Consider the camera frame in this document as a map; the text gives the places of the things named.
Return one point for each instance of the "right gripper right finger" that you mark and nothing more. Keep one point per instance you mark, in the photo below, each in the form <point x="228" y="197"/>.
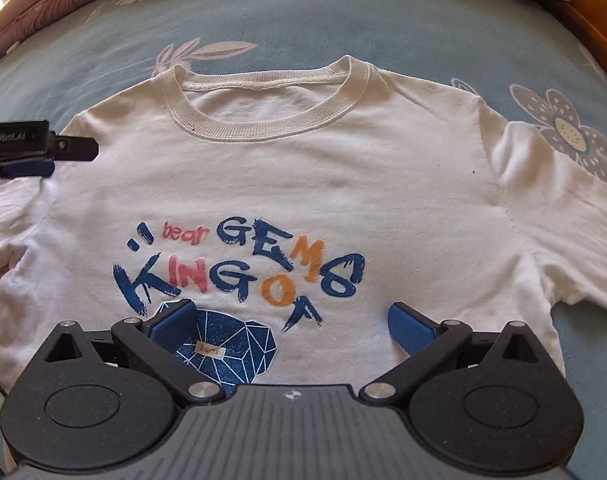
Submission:
<point x="479" y="400"/>

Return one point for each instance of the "blue floral bed sheet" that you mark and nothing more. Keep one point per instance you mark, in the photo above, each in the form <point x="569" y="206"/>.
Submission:
<point x="481" y="45"/>

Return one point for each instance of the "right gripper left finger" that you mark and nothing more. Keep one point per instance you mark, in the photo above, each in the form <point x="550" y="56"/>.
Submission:
<point x="93" y="400"/>

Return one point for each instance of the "white printed sweatshirt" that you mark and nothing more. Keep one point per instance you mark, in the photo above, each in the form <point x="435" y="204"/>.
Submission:
<point x="294" y="207"/>

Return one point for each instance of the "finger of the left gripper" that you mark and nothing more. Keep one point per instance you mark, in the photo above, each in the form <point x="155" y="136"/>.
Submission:
<point x="26" y="168"/>
<point x="72" y="148"/>

